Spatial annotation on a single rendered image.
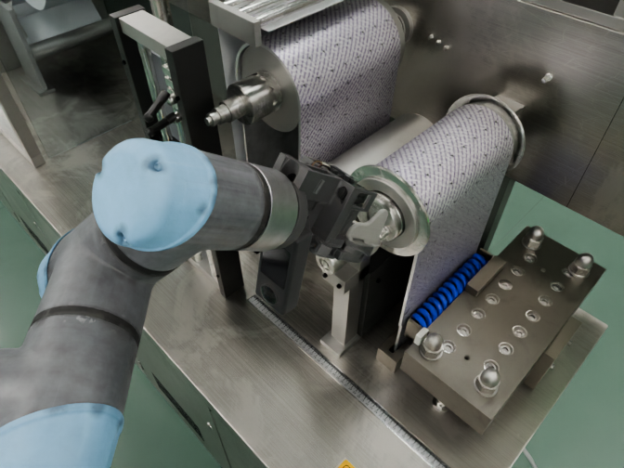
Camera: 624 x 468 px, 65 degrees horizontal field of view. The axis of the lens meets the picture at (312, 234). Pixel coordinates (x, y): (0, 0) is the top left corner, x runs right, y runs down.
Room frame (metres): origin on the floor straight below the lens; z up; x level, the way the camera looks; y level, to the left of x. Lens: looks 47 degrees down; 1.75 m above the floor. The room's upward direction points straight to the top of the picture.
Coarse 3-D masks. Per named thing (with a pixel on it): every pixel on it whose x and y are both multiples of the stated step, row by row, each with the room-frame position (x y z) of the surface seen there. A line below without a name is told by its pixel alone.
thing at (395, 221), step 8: (376, 192) 0.50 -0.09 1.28; (376, 200) 0.49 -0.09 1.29; (384, 200) 0.49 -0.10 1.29; (392, 200) 0.49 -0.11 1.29; (376, 208) 0.49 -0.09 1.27; (384, 208) 0.48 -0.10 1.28; (392, 208) 0.48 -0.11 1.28; (360, 216) 0.51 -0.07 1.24; (368, 216) 0.50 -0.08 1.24; (392, 216) 0.47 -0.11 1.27; (400, 216) 0.47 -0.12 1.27; (384, 224) 0.48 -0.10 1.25; (392, 224) 0.47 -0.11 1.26; (400, 224) 0.47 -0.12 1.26; (392, 232) 0.47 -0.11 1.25; (400, 232) 0.47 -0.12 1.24; (384, 240) 0.47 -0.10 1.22
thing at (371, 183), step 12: (504, 120) 0.66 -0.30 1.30; (360, 180) 0.53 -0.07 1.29; (372, 180) 0.51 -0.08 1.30; (384, 180) 0.50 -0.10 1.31; (384, 192) 0.50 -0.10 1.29; (396, 192) 0.48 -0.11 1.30; (408, 204) 0.47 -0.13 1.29; (408, 216) 0.47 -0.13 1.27; (408, 228) 0.47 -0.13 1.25; (396, 240) 0.48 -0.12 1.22; (408, 240) 0.46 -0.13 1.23
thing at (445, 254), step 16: (496, 192) 0.62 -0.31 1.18; (480, 208) 0.59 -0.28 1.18; (464, 224) 0.55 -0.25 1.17; (480, 224) 0.60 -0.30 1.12; (448, 240) 0.52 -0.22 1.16; (464, 240) 0.57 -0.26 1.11; (432, 256) 0.49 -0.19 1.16; (448, 256) 0.54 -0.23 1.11; (464, 256) 0.59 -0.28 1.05; (416, 272) 0.47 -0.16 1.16; (432, 272) 0.50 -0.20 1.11; (448, 272) 0.55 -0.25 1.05; (416, 288) 0.48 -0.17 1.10; (432, 288) 0.52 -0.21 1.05; (416, 304) 0.49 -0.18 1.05; (400, 320) 0.46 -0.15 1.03
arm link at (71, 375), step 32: (32, 320) 0.19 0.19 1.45; (64, 320) 0.18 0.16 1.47; (96, 320) 0.18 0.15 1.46; (0, 352) 0.16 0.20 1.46; (32, 352) 0.16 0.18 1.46; (64, 352) 0.16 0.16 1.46; (96, 352) 0.16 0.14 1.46; (128, 352) 0.17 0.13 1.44; (0, 384) 0.14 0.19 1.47; (32, 384) 0.14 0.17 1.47; (64, 384) 0.14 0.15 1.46; (96, 384) 0.14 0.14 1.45; (128, 384) 0.16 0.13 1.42; (0, 416) 0.12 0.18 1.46; (32, 416) 0.12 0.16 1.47; (64, 416) 0.12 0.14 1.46; (96, 416) 0.12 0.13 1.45; (0, 448) 0.10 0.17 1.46; (32, 448) 0.10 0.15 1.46; (64, 448) 0.10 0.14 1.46; (96, 448) 0.11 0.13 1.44
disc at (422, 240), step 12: (360, 168) 0.54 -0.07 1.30; (372, 168) 0.52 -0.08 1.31; (384, 168) 0.51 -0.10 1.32; (396, 180) 0.49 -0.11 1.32; (408, 192) 0.48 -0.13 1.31; (420, 204) 0.46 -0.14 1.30; (420, 216) 0.46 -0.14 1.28; (420, 228) 0.46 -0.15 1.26; (420, 240) 0.46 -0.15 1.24; (396, 252) 0.48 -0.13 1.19; (408, 252) 0.47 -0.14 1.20
